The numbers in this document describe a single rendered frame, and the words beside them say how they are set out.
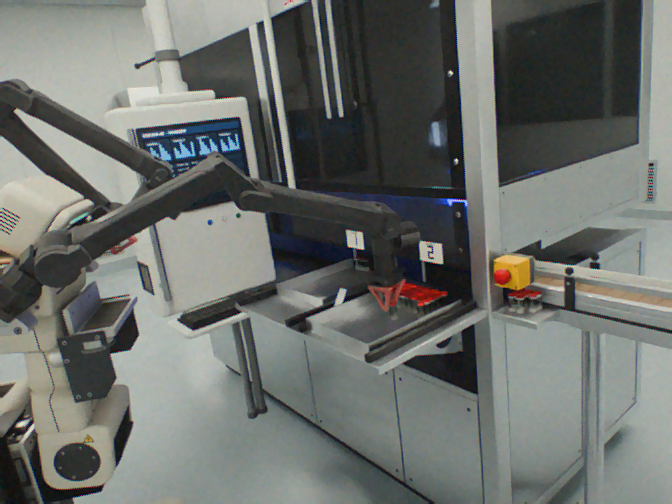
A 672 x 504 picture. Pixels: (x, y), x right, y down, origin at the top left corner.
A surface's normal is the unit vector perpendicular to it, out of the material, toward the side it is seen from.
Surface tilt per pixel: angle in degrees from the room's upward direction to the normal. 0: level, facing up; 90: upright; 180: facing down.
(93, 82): 90
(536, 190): 90
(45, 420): 90
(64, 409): 90
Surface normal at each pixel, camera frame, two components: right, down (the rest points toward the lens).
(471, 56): -0.77, 0.26
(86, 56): 0.62, 0.13
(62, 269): 0.41, 0.47
